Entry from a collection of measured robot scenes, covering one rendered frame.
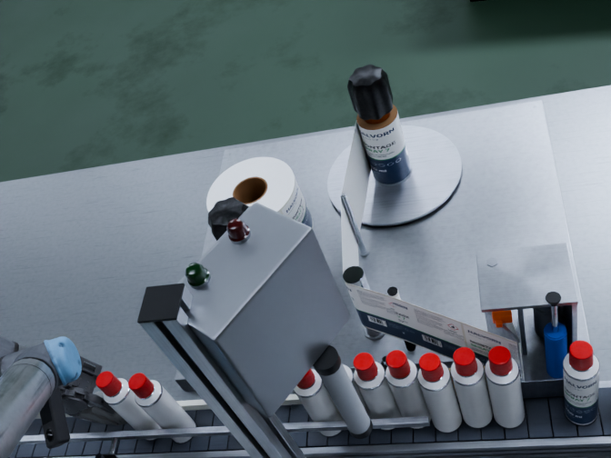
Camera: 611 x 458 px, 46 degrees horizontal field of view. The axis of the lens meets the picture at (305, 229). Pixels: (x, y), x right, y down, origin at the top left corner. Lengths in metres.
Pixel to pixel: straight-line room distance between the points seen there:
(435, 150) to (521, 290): 0.65
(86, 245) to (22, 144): 2.18
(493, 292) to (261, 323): 0.43
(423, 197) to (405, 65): 1.88
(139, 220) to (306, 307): 1.12
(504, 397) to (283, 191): 0.63
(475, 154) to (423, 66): 1.74
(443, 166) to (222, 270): 0.92
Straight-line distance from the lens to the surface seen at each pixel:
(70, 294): 1.87
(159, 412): 1.33
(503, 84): 3.22
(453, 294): 1.44
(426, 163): 1.66
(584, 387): 1.18
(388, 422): 1.23
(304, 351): 0.89
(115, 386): 1.33
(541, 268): 1.13
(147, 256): 1.83
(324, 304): 0.88
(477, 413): 1.24
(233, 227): 0.81
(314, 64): 3.60
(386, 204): 1.60
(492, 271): 1.13
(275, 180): 1.54
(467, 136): 1.72
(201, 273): 0.79
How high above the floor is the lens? 2.06
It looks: 47 degrees down
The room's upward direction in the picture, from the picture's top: 24 degrees counter-clockwise
